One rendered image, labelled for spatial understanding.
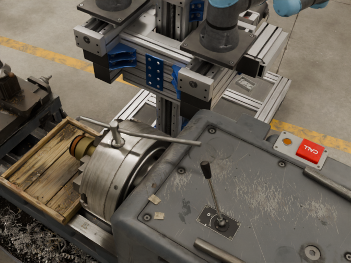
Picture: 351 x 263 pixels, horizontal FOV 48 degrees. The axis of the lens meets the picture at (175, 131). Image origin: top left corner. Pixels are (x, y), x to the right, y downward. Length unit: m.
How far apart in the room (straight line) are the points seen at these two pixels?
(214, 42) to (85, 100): 1.67
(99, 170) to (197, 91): 0.56
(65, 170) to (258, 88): 1.69
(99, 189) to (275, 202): 0.46
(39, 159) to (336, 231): 1.04
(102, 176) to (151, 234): 0.24
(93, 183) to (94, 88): 2.01
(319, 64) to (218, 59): 2.12
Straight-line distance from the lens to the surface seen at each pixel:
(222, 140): 1.07
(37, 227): 1.74
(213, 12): 1.43
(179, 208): 0.94
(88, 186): 1.10
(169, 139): 0.95
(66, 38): 3.57
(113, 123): 1.01
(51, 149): 1.55
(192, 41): 1.53
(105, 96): 2.98
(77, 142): 1.26
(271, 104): 2.69
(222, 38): 1.47
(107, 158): 1.06
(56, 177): 1.47
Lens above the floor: 2.07
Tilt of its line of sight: 50 degrees down
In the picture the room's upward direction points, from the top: 3 degrees clockwise
